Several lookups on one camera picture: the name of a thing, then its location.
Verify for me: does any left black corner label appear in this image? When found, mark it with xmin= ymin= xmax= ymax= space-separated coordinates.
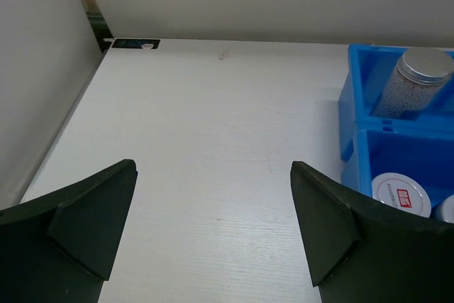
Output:
xmin=111 ymin=38 xmax=161 ymax=50

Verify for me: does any tall silver-lid bottle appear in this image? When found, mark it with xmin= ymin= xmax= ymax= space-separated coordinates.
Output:
xmin=372 ymin=47 xmax=453 ymax=121

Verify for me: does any blue three-compartment plastic bin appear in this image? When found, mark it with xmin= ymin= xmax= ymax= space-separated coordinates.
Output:
xmin=338 ymin=44 xmax=453 ymax=213

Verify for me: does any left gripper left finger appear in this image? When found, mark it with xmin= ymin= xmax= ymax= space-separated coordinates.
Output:
xmin=1 ymin=159 xmax=138 ymax=302

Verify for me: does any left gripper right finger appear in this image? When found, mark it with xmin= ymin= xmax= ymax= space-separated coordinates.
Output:
xmin=290 ymin=161 xmax=453 ymax=302

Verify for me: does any white-lid dark jar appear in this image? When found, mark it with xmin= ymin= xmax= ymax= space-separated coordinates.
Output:
xmin=434 ymin=195 xmax=454 ymax=224
xmin=372 ymin=172 xmax=432 ymax=218

